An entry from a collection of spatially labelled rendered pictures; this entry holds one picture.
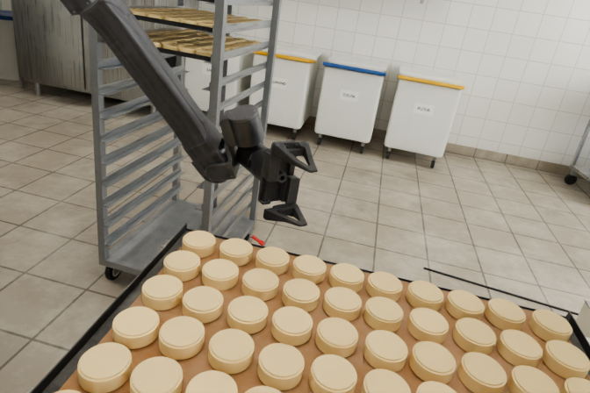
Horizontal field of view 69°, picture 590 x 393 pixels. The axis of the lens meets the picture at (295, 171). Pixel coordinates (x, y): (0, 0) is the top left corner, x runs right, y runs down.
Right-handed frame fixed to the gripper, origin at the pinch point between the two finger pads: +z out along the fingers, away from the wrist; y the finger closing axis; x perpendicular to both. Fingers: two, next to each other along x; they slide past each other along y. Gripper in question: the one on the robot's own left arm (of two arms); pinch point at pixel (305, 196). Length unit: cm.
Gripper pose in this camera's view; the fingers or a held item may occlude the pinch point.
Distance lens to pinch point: 69.6
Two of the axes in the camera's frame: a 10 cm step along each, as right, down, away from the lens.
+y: -1.5, 9.1, 3.8
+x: -8.2, 0.9, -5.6
